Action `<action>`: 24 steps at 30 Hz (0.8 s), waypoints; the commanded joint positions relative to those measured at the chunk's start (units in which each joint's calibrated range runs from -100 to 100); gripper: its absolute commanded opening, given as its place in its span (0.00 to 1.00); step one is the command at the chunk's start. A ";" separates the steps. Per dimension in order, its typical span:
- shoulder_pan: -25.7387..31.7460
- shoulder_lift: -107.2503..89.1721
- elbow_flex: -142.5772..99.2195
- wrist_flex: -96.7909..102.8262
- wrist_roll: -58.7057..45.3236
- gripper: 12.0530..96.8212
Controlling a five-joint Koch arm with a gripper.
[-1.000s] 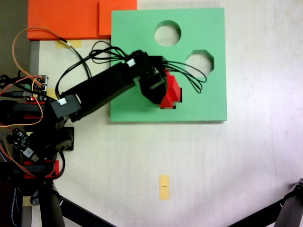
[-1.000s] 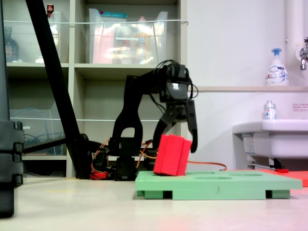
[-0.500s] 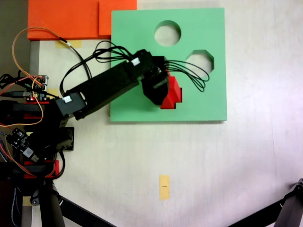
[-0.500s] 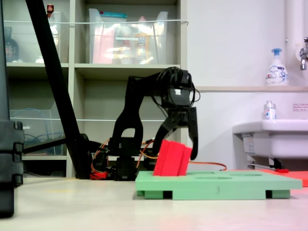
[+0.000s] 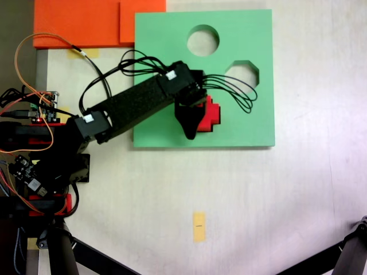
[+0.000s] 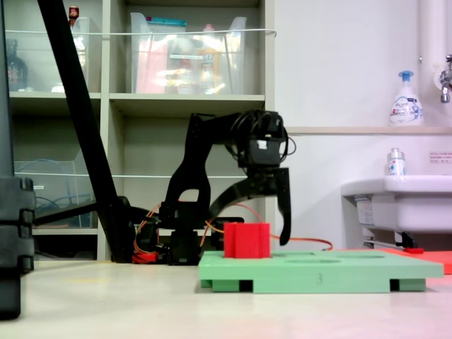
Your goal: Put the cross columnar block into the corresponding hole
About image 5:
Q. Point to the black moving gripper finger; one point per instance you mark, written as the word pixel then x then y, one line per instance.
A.
pixel 189 120

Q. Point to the red cross columnar block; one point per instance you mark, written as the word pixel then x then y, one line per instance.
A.
pixel 210 117

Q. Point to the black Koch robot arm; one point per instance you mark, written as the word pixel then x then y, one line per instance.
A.
pixel 137 106

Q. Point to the green shape sorting board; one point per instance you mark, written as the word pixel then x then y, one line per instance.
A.
pixel 243 129

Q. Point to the yellow masking tape piece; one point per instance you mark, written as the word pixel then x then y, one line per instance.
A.
pixel 64 110
pixel 31 243
pixel 91 53

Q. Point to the yellow tape with black mark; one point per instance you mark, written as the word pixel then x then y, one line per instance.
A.
pixel 199 229

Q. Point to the circuit board with green terminal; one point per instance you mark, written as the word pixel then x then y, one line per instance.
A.
pixel 47 111

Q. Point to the red printed base clamp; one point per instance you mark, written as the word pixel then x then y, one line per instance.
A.
pixel 68 200
pixel 43 124

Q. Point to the small black circuit board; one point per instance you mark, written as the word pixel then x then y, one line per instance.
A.
pixel 23 169

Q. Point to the black tripod leg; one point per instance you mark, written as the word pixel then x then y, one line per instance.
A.
pixel 354 255
pixel 61 257

